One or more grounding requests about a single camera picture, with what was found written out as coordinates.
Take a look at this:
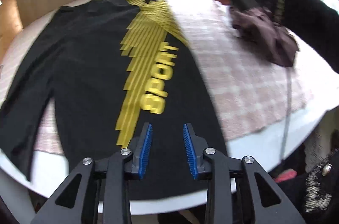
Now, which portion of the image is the pink plaid table cloth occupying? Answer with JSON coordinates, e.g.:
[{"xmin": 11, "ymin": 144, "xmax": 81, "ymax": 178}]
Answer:
[{"xmin": 0, "ymin": 0, "xmax": 308, "ymax": 158}]

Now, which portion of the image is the dark brown folded garment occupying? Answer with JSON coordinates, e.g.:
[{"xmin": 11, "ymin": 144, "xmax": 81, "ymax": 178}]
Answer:
[{"xmin": 230, "ymin": 7, "xmax": 299, "ymax": 67}]

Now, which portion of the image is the black knit sleeve forearm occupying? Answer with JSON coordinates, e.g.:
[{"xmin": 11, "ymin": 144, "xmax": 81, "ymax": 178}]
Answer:
[{"xmin": 219, "ymin": 0, "xmax": 339, "ymax": 74}]

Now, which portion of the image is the black yellow-striped sport garment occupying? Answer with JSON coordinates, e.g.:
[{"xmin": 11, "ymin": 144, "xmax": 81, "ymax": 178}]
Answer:
[{"xmin": 1, "ymin": 0, "xmax": 226, "ymax": 200}]

